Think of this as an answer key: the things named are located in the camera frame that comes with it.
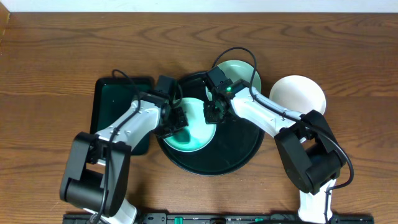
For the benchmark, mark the green scouring sponge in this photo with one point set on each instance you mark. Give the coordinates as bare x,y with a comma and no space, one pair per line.
181,137

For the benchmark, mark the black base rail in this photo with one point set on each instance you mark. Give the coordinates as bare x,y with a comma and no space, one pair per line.
163,218

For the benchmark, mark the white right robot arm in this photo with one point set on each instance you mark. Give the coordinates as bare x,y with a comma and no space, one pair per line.
310,154

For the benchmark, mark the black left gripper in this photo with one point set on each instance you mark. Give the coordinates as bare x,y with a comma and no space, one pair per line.
178,118

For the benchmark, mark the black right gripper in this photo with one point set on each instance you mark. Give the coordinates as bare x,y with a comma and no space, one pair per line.
209,117

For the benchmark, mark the black round tray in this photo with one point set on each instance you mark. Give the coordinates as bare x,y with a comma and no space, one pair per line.
235,142

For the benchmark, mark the mint green plate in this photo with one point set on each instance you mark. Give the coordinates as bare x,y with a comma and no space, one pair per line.
201,133
235,70

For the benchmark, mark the white plate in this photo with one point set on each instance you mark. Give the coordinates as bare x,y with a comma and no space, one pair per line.
298,93

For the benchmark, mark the black rectangular tray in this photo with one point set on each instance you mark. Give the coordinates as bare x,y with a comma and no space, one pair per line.
112,98

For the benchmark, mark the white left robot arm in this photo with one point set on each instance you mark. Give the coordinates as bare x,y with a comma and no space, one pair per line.
97,169

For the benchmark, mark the mint green plate front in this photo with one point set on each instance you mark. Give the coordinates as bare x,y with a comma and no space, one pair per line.
201,133

